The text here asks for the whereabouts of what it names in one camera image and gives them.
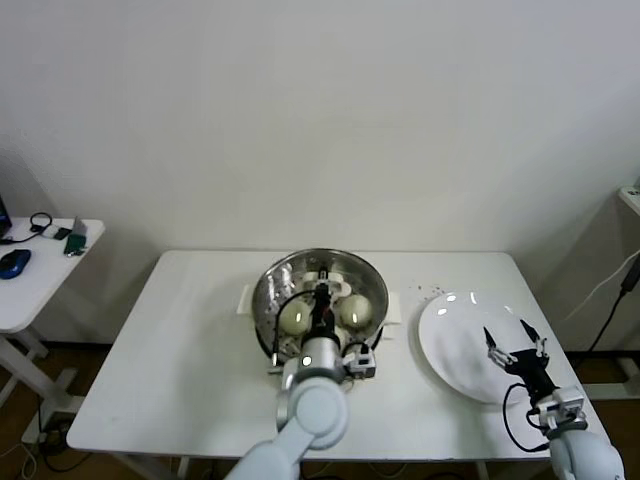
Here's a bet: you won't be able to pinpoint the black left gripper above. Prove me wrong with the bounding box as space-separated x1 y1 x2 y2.
308 264 338 343

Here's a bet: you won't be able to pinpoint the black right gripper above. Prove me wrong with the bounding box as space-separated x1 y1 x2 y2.
482 319 557 398

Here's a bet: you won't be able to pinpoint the round glass pot lid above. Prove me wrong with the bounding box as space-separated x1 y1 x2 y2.
251 248 390 362

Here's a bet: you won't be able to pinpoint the white steamed baozi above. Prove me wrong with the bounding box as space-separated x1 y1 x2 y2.
277 303 312 335
339 294 374 330

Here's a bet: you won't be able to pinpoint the stainless steel steamer basket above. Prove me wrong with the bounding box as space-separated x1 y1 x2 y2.
237 248 403 362

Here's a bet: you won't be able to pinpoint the large white plate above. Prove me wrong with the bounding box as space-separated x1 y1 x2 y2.
417 291 545 406

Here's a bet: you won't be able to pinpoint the white electric cooking pot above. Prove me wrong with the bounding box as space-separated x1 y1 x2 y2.
254 322 396 381

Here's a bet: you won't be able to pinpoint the white furniture base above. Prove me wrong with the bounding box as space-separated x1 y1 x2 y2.
579 357 640 401

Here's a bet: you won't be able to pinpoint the dark crumb specks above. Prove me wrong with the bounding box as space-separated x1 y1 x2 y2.
405 282 446 301

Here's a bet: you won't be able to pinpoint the white work table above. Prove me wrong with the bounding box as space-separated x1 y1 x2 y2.
65 249 611 480

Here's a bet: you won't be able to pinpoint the white shelf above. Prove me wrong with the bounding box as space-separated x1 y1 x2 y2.
617 187 640 217

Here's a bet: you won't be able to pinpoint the green circuit board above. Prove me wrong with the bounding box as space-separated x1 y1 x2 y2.
62 216 90 259

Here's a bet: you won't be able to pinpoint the small white side table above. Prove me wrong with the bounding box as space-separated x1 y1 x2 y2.
0 217 106 446

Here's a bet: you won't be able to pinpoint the blue computer mouse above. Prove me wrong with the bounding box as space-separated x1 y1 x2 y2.
0 248 32 281

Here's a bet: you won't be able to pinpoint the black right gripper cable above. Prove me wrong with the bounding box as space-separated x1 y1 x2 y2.
502 382 551 454

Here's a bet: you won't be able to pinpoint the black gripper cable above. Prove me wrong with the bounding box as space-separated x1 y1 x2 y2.
271 289 321 369
502 382 551 454

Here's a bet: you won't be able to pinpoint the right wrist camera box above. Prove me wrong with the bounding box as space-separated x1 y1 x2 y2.
547 384 586 417

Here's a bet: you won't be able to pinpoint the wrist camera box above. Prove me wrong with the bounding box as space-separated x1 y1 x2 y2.
344 342 377 380
547 384 586 417

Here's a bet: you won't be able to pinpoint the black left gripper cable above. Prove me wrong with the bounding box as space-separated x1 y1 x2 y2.
271 289 321 369

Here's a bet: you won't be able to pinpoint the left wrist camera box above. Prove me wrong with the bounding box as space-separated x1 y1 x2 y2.
344 342 377 380

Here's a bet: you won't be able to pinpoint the white wall cable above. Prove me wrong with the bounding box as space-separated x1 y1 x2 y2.
559 247 640 326

